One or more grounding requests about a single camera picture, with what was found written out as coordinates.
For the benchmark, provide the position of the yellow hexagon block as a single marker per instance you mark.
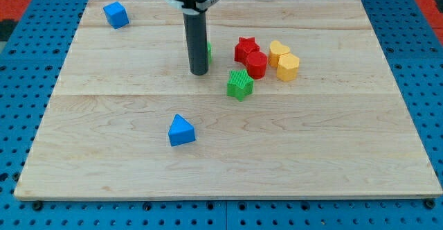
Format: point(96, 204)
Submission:
point(288, 65)

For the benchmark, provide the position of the yellow heart block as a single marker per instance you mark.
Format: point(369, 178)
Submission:
point(276, 49)

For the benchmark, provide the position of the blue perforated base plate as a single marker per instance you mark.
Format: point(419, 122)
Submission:
point(32, 59)

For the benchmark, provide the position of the red star block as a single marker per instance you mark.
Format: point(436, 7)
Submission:
point(244, 47)

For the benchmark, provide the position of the wooden board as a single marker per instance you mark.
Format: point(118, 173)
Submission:
point(339, 131)

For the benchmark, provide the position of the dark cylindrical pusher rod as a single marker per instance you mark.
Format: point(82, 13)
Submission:
point(197, 44)

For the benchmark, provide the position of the green star block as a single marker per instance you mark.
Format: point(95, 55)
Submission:
point(239, 84)

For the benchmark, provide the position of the green circle block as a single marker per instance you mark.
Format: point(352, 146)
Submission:
point(209, 52)

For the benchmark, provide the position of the red cylinder block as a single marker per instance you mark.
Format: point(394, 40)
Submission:
point(256, 64)

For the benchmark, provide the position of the blue triangle block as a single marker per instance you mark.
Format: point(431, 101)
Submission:
point(181, 131)

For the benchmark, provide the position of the blue cube block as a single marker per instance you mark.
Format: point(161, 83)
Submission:
point(116, 15)

